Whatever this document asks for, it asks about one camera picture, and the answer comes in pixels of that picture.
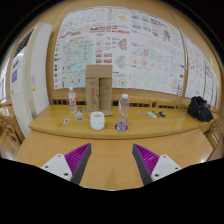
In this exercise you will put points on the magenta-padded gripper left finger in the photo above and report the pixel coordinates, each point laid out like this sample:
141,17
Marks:
77,159

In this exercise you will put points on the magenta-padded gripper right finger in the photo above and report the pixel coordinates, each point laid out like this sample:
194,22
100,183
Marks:
146,159

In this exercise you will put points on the clear plastic water bottle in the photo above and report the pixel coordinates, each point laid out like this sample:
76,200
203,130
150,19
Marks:
123,111

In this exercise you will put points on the white ceramic mug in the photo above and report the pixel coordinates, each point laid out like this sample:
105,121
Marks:
97,121

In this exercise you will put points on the flat round red coaster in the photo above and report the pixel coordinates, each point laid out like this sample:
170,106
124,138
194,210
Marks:
116,127

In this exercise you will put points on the small black device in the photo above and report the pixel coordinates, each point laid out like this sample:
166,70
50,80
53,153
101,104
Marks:
162,114

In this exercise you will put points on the red-labelled clear plastic bottle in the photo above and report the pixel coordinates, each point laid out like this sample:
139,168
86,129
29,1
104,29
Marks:
72,101

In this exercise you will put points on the black bag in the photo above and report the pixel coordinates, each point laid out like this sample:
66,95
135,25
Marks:
199,109

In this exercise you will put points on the group of wooden chairs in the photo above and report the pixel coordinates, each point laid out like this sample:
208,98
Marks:
8,133

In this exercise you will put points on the brown cardboard box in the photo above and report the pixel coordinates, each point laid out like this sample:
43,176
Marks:
98,86

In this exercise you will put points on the window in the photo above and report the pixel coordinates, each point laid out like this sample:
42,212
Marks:
4,80

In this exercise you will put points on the narrow printed wall poster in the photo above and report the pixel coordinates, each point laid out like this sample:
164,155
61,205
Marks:
200,76

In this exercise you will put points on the large printed wall poster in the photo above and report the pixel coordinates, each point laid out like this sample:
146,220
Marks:
133,46

